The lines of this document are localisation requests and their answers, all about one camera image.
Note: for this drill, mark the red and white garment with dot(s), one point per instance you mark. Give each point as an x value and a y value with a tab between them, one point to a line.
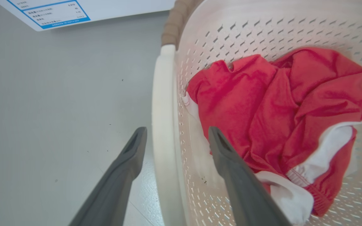
278	119

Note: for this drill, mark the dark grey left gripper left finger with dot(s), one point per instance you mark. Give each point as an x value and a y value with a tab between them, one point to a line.
112	191

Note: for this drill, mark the white perforated plastic laundry basket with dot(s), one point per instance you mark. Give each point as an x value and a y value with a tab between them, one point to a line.
231	28

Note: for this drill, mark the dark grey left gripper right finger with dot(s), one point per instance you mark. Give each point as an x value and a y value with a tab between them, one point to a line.
247	194

